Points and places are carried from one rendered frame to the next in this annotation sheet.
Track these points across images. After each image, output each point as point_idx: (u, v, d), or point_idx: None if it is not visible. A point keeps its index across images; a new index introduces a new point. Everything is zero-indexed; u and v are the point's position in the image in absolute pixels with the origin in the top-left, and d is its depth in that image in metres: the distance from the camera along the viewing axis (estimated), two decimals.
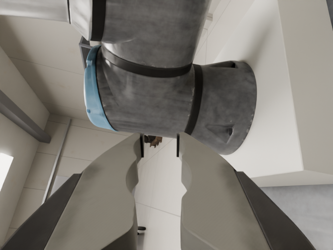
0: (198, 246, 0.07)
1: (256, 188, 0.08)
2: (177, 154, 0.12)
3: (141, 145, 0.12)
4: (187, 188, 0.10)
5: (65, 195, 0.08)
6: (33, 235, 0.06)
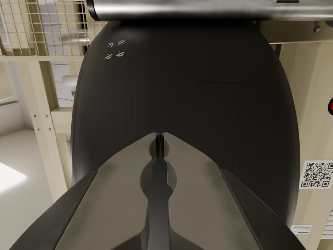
0: (188, 247, 0.07)
1: (241, 184, 0.08)
2: (161, 155, 0.12)
3: (157, 146, 0.12)
4: (174, 189, 0.10)
5: (81, 191, 0.08)
6: (48, 229, 0.07)
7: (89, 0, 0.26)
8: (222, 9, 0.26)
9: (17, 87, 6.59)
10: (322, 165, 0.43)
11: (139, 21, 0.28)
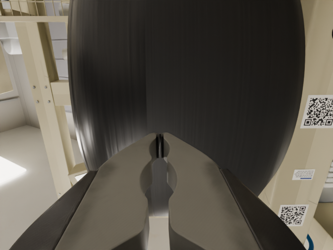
0: (188, 247, 0.07)
1: (241, 184, 0.08)
2: (161, 155, 0.12)
3: (157, 146, 0.12)
4: (174, 189, 0.10)
5: (81, 191, 0.08)
6: (48, 229, 0.07)
7: None
8: None
9: (18, 83, 6.59)
10: (326, 100, 0.42)
11: None
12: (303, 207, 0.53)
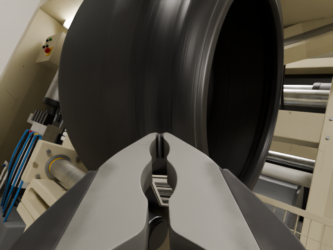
0: (188, 247, 0.07)
1: (241, 184, 0.08)
2: (161, 155, 0.12)
3: (156, 146, 0.12)
4: (174, 189, 0.10)
5: (81, 192, 0.08)
6: (48, 229, 0.07)
7: (161, 233, 0.28)
8: None
9: None
10: None
11: None
12: None
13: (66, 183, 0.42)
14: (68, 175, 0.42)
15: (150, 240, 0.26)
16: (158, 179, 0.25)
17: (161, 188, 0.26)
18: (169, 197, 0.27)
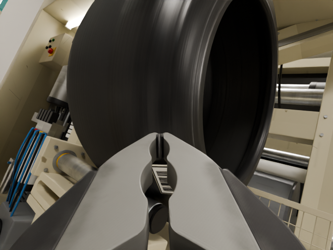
0: (188, 247, 0.07)
1: (241, 184, 0.08)
2: (161, 155, 0.12)
3: (156, 146, 0.12)
4: (174, 189, 0.10)
5: (81, 192, 0.08)
6: (48, 229, 0.07)
7: (162, 218, 0.31)
8: None
9: None
10: None
11: None
12: None
13: (74, 175, 0.45)
14: (75, 168, 0.45)
15: (152, 223, 0.29)
16: (159, 168, 0.28)
17: (162, 176, 0.29)
18: (169, 185, 0.30)
